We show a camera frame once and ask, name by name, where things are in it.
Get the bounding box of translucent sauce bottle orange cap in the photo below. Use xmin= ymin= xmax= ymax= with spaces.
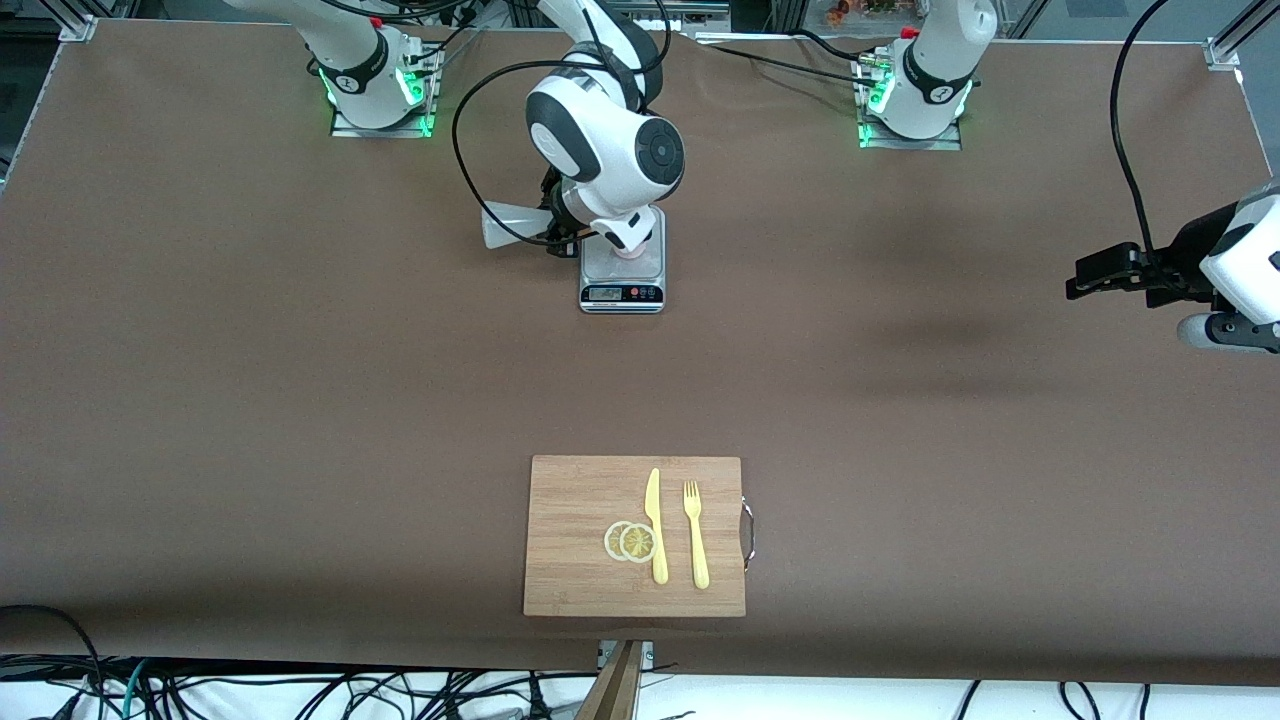
xmin=482 ymin=200 xmax=561 ymax=251

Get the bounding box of silver digital kitchen scale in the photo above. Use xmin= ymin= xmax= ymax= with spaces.
xmin=578 ymin=205 xmax=667 ymax=315

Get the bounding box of white power strip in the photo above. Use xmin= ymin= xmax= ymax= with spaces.
xmin=660 ymin=0 xmax=731 ymax=33

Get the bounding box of brown table cover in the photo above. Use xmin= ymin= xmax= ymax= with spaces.
xmin=0 ymin=18 xmax=1280 ymax=688

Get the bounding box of yellow plastic knife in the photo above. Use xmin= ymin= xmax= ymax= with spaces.
xmin=644 ymin=467 xmax=670 ymax=586

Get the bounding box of bamboo cutting board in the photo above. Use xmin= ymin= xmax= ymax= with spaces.
xmin=522 ymin=455 xmax=757 ymax=619

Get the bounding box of yellow plastic fork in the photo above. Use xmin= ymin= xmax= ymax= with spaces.
xmin=682 ymin=480 xmax=711 ymax=590

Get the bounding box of colourful toy food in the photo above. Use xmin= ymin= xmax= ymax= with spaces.
xmin=825 ymin=0 xmax=926 ymax=26

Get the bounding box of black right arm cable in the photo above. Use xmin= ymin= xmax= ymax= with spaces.
xmin=452 ymin=60 xmax=601 ymax=246

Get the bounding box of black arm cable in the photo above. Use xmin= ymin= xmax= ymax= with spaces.
xmin=1110 ymin=0 xmax=1173 ymax=263
xmin=452 ymin=60 xmax=601 ymax=246

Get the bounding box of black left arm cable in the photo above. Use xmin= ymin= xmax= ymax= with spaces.
xmin=1110 ymin=0 xmax=1173 ymax=263

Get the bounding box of aluminium frame profile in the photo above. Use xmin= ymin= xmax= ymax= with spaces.
xmin=1205 ymin=0 xmax=1280 ymax=71
xmin=40 ymin=0 xmax=101 ymax=43

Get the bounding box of black table cable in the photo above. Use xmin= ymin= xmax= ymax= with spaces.
xmin=690 ymin=30 xmax=871 ymax=86

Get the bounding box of wooden post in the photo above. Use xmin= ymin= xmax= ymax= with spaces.
xmin=575 ymin=640 xmax=646 ymax=720

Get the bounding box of teal floor cable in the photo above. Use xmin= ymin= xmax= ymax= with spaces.
xmin=118 ymin=658 xmax=151 ymax=720

